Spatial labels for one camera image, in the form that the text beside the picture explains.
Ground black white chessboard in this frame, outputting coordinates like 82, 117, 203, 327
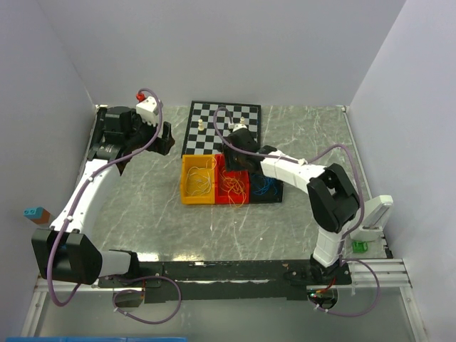
182, 100, 262, 157

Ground yellow plastic bin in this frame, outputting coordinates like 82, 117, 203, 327
180, 155, 215, 205

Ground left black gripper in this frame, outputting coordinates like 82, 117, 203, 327
125, 109, 175, 155

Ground red plastic bin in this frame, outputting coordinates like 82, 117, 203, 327
214, 154, 250, 207

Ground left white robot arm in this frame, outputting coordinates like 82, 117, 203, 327
31, 98, 175, 286

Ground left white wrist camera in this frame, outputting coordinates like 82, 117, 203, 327
135, 89, 163, 127

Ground black plastic bin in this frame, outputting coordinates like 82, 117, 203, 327
249, 173, 284, 204

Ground yellow thin cable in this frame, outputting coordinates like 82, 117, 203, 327
217, 170, 249, 209
217, 167, 247, 193

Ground white tilted stand device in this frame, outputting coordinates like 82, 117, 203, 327
350, 195, 393, 242

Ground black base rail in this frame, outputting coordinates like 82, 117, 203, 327
98, 259, 352, 304

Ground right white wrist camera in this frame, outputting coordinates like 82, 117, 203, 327
229, 123, 247, 132

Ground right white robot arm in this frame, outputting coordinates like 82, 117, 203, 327
222, 124, 361, 284

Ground green small toy block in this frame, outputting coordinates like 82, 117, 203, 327
352, 241, 368, 254

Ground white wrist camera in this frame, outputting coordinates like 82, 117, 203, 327
135, 89, 163, 127
229, 123, 247, 132

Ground blue thin cable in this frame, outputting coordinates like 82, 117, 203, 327
261, 174, 282, 195
252, 174, 274, 197

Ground blue brown toy block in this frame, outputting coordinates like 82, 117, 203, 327
24, 207, 51, 227

